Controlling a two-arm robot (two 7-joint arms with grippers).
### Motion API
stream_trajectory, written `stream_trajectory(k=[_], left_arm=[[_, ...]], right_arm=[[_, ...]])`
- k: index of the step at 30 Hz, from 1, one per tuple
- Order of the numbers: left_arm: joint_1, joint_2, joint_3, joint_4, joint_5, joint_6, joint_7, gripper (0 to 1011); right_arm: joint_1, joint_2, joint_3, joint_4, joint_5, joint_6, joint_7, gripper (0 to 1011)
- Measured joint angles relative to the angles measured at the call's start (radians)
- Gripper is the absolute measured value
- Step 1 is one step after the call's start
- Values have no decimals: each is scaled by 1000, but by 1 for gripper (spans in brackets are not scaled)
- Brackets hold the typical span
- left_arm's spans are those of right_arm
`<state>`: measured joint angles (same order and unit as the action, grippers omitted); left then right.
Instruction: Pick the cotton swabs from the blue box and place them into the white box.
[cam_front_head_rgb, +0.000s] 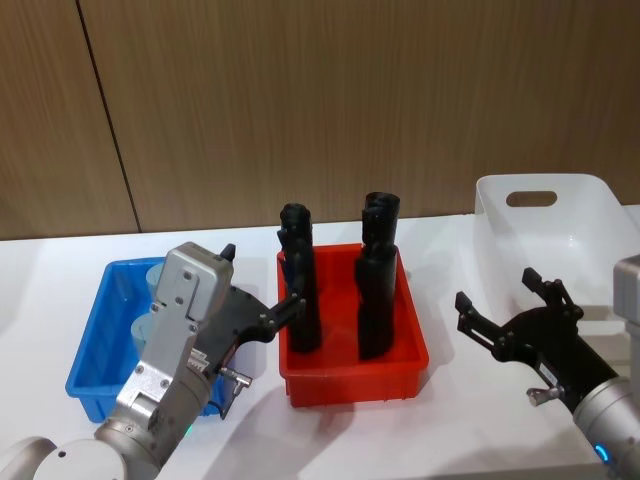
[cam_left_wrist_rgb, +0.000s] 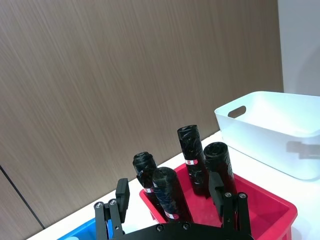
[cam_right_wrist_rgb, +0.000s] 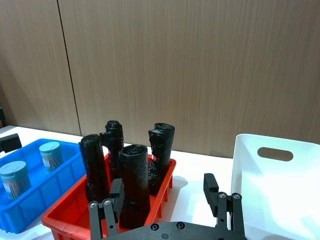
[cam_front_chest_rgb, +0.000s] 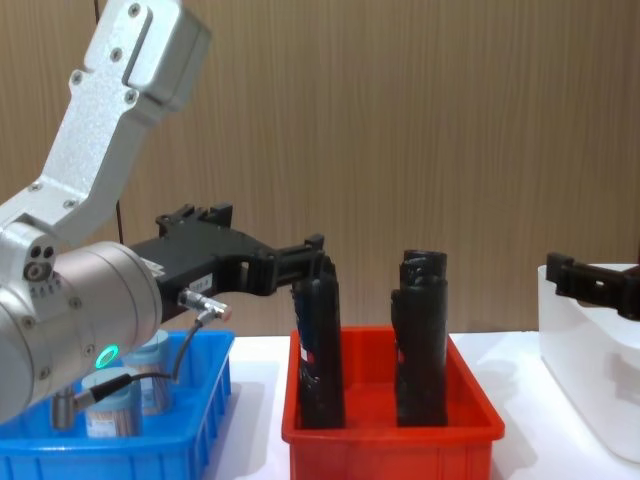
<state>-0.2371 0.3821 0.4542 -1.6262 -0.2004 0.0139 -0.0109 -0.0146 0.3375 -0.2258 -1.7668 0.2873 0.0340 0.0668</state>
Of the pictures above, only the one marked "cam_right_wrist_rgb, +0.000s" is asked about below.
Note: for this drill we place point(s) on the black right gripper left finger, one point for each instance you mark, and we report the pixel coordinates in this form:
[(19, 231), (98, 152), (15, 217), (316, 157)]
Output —
[(117, 200)]

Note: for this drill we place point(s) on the black boxy device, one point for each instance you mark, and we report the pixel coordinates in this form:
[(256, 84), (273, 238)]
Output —
[(10, 143)]

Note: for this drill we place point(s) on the teal toothpick container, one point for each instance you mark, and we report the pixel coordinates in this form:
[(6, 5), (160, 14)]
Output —
[(51, 156), (15, 178)]

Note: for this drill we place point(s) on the blue plastic bin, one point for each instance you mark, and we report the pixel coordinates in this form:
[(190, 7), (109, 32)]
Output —
[(37, 197)]

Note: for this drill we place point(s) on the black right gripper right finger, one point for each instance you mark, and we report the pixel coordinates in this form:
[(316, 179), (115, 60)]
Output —
[(211, 192)]

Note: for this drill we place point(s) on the red plastic bin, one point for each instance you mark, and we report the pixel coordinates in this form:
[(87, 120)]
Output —
[(70, 212)]

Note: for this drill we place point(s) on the black garbage bag roll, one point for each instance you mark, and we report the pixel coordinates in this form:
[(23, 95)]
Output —
[(135, 180), (114, 140), (95, 170), (161, 147)]

